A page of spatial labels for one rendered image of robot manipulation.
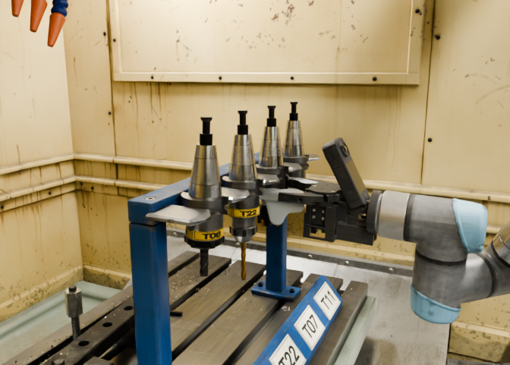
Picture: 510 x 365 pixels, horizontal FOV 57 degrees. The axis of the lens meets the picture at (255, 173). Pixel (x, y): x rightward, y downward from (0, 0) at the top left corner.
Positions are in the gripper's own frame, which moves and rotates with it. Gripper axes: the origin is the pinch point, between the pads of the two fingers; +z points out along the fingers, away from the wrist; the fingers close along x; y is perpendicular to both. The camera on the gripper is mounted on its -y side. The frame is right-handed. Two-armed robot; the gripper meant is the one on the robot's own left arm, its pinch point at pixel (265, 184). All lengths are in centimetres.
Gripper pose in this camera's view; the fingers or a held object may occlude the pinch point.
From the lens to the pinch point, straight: 83.3
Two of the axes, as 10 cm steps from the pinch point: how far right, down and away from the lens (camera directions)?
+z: -9.1, -1.2, 4.0
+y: -0.3, 9.7, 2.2
